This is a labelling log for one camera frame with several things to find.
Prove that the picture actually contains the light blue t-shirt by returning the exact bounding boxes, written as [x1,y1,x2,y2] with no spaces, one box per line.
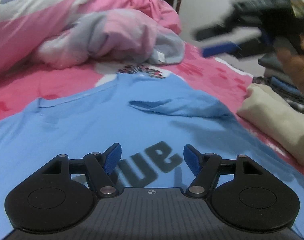
[0,74,304,238]

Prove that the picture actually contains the stack of dark folded clothes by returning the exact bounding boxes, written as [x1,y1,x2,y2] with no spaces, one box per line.
[252,53,304,114]

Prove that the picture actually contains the person's right hand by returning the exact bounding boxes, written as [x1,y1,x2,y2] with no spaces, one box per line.
[274,37,304,95]

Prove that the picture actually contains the pink floral fleece blanket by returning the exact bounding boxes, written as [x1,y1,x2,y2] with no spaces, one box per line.
[0,42,304,173]

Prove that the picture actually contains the folded beige garment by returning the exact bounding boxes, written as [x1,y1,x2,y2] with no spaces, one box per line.
[237,83,304,166]

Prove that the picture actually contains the pink grey white duvet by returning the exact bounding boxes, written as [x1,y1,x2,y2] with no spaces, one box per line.
[0,0,185,75]

